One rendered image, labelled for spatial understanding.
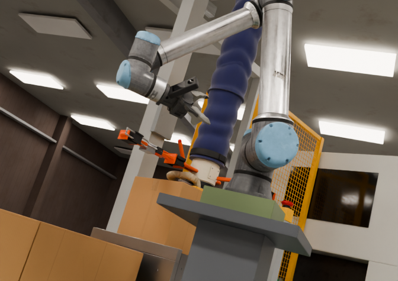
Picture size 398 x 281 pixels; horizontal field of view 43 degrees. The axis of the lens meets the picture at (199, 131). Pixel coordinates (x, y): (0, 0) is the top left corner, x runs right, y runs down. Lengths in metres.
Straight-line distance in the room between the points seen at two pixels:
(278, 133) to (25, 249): 1.10
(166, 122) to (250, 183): 2.23
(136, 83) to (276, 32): 0.55
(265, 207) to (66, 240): 0.90
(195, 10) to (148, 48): 2.68
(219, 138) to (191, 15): 1.69
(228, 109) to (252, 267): 1.43
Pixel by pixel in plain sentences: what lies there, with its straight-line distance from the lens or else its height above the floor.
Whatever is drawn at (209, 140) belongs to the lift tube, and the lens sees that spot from 2.93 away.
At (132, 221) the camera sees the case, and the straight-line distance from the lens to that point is 2.81.
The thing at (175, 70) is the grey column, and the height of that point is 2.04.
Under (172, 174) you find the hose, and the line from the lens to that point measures 2.88.
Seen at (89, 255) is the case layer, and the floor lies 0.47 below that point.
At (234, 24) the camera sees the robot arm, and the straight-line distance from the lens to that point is 2.03.
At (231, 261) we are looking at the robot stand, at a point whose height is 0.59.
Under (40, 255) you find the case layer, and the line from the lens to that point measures 2.19.
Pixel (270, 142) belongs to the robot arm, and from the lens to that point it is 1.72.
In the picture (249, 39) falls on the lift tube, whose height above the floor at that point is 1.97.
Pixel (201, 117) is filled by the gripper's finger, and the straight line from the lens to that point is 1.80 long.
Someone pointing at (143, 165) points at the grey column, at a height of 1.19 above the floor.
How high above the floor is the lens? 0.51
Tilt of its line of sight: 16 degrees up
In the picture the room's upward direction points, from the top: 17 degrees clockwise
